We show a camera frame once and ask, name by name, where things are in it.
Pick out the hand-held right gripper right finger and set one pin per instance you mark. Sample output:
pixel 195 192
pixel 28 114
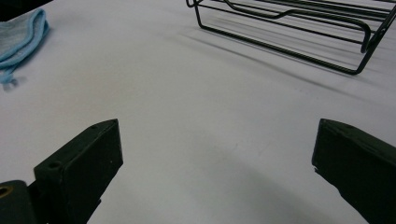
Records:
pixel 358 168

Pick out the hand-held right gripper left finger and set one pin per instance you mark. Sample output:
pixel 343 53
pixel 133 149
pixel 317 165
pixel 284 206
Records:
pixel 77 174

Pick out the light blue towel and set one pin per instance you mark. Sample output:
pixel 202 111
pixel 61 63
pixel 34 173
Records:
pixel 18 37

